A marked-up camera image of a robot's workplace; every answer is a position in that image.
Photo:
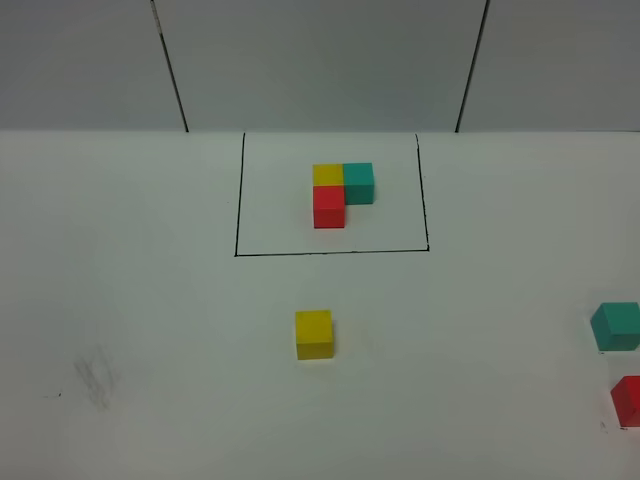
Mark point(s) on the red template cube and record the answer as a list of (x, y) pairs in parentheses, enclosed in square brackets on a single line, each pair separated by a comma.
[(329, 207)]

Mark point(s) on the yellow template cube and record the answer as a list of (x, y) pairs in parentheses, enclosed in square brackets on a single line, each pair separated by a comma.
[(328, 175)]

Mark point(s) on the teal template cube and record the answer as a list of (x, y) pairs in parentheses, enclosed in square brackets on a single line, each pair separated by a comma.
[(359, 183)]

